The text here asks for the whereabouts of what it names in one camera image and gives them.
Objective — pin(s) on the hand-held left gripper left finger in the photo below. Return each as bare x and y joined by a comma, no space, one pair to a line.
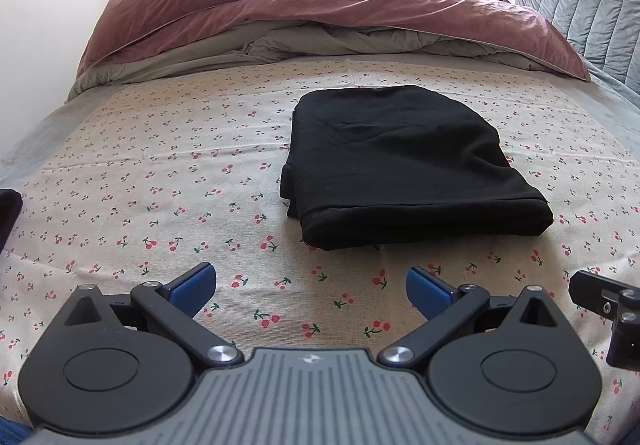
192,287

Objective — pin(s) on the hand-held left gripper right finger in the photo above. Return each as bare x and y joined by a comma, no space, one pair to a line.
425,292

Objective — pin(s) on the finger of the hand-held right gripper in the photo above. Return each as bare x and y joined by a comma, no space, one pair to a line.
600,295

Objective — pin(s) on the black pants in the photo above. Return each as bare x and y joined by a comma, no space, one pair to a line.
400,165

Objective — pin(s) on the cherry print bed sheet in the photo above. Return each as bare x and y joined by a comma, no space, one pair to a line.
150,175

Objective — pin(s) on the dark cloth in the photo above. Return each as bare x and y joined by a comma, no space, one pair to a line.
9,215

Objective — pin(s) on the pink and grey duvet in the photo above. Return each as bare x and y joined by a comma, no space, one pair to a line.
400,10

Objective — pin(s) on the pink pillow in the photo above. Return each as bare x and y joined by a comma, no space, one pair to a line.
190,0

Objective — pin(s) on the grey quilted cushion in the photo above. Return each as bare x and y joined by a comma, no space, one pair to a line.
590,0

